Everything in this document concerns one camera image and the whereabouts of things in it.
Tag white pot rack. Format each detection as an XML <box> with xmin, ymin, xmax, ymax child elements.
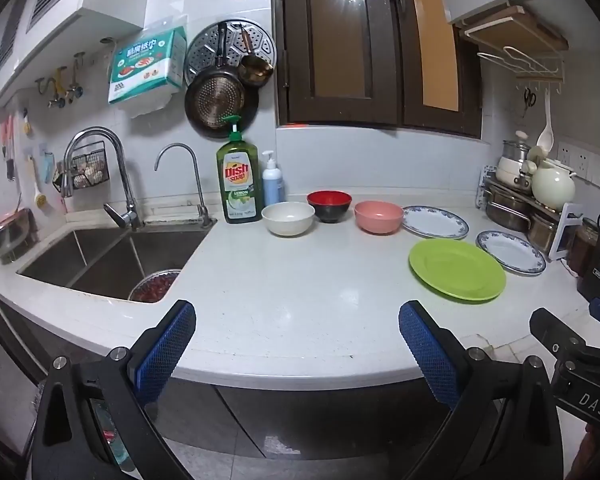
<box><xmin>476</xmin><ymin>164</ymin><xmax>586</xmax><ymax>262</ymax></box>

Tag white range hood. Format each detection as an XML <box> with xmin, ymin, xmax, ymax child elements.
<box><xmin>0</xmin><ymin>0</ymin><xmax>147</xmax><ymax>108</ymax></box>

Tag steel pot upper left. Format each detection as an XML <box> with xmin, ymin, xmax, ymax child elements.
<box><xmin>486</xmin><ymin>188</ymin><xmax>531</xmax><ymax>233</ymax></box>

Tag blue floral plate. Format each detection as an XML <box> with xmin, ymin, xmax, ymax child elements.
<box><xmin>402</xmin><ymin>205</ymin><xmax>469</xmax><ymax>240</ymax></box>
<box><xmin>476</xmin><ymin>230</ymin><xmax>546</xmax><ymax>276</ymax></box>

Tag brass ladle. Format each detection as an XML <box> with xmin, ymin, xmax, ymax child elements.
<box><xmin>238</xmin><ymin>27</ymin><xmax>274</xmax><ymax>88</ymax></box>

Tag paper towel pack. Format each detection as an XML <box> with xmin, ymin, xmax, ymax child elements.
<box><xmin>108</xmin><ymin>23</ymin><xmax>187</xmax><ymax>119</ymax></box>

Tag white rice spoon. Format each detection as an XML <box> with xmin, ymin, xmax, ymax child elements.
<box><xmin>535</xmin><ymin>88</ymin><xmax>555</xmax><ymax>157</ymax></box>

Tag gas pipe valves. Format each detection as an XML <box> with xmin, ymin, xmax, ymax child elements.
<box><xmin>35</xmin><ymin>52</ymin><xmax>85</xmax><ymax>110</ymax></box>

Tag wooden cutting board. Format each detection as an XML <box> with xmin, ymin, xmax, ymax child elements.
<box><xmin>462</xmin><ymin>6</ymin><xmax>569</xmax><ymax>54</ymax></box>

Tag red black bowl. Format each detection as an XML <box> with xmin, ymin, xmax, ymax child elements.
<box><xmin>306</xmin><ymin>190</ymin><xmax>352</xmax><ymax>223</ymax></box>

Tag dish brush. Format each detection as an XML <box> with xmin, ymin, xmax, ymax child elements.
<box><xmin>27</xmin><ymin>155</ymin><xmax>47</xmax><ymax>209</ymax></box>

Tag blue pump bottle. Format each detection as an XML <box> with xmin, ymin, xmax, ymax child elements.
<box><xmin>262</xmin><ymin>150</ymin><xmax>285</xmax><ymax>206</ymax></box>

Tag cream pot with steel lid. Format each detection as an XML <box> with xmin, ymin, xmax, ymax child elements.
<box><xmin>495</xmin><ymin>130</ymin><xmax>531</xmax><ymax>194</ymax></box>

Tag pink bowl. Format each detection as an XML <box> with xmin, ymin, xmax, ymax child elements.
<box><xmin>354</xmin><ymin>200</ymin><xmax>403</xmax><ymax>235</ymax></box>

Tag glass jar of chili sauce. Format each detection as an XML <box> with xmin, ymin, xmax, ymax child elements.
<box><xmin>567</xmin><ymin>218</ymin><xmax>598</xmax><ymax>278</ymax></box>

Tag round steel steamer tray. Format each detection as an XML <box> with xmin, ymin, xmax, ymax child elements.
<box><xmin>184</xmin><ymin>18</ymin><xmax>277</xmax><ymax>86</ymax></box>

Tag black frying pan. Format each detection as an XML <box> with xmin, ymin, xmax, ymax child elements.
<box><xmin>184</xmin><ymin>22</ymin><xmax>259</xmax><ymax>140</ymax></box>

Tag wire basket with garlic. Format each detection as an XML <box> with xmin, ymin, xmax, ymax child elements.
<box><xmin>70</xmin><ymin>141</ymin><xmax>109</xmax><ymax>190</ymax></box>

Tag steel pot lower right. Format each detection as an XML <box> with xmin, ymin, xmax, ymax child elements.
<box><xmin>527</xmin><ymin>212</ymin><xmax>558</xmax><ymax>256</ymax></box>

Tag metal bowl with red food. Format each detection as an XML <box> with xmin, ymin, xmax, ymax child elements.
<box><xmin>128</xmin><ymin>269</ymin><xmax>181</xmax><ymax>304</ymax></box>

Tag white wire hanging shelf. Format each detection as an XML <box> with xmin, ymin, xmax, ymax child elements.
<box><xmin>462</xmin><ymin>12</ymin><xmax>567</xmax><ymax>94</ymax></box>

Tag black scissors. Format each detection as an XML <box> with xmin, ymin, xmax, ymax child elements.
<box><xmin>522</xmin><ymin>87</ymin><xmax>538</xmax><ymax>116</ymax></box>

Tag small chrome filter faucet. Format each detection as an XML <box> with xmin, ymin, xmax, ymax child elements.
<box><xmin>153</xmin><ymin>142</ymin><xmax>217</xmax><ymax>229</ymax></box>

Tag cream ceramic teapot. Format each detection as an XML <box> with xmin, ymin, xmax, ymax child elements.
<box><xmin>522</xmin><ymin>158</ymin><xmax>576</xmax><ymax>211</ymax></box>

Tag wall power sockets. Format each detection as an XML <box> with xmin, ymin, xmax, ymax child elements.
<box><xmin>557</xmin><ymin>142</ymin><xmax>600</xmax><ymax>188</ymax></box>

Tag stainless steel sink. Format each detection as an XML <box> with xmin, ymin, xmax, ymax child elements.
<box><xmin>19</xmin><ymin>223</ymin><xmax>211</xmax><ymax>300</ymax></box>

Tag green dish soap bottle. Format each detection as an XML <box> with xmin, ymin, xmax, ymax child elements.
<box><xmin>216</xmin><ymin>115</ymin><xmax>263</xmax><ymax>224</ymax></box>

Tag green plate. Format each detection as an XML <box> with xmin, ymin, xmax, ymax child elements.
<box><xmin>408</xmin><ymin>238</ymin><xmax>506</xmax><ymax>304</ymax></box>

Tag steel pot left of sink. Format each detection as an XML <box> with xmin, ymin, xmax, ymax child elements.
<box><xmin>0</xmin><ymin>208</ymin><xmax>36</xmax><ymax>264</ymax></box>

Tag cream white bowl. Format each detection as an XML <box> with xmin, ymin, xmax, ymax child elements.
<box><xmin>262</xmin><ymin>202</ymin><xmax>315</xmax><ymax>237</ymax></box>

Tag tall chrome kitchen faucet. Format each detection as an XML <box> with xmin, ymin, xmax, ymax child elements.
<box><xmin>60</xmin><ymin>126</ymin><xmax>144</xmax><ymax>232</ymax></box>

